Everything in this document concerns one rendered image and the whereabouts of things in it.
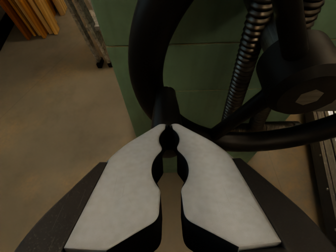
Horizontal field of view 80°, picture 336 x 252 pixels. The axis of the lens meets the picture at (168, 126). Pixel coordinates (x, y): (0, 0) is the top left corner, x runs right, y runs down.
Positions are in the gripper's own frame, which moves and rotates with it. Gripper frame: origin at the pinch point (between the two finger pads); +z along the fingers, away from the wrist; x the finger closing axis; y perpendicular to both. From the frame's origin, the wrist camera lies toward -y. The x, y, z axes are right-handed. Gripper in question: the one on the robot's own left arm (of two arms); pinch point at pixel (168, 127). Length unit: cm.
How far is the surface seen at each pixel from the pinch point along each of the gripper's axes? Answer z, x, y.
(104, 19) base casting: 24.1, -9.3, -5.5
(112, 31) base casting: 25.1, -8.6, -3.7
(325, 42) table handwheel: 5.2, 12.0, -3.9
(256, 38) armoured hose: 11.6, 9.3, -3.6
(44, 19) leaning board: 152, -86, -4
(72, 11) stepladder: 107, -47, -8
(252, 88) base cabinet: 32.3, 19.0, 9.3
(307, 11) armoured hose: 10.5, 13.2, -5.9
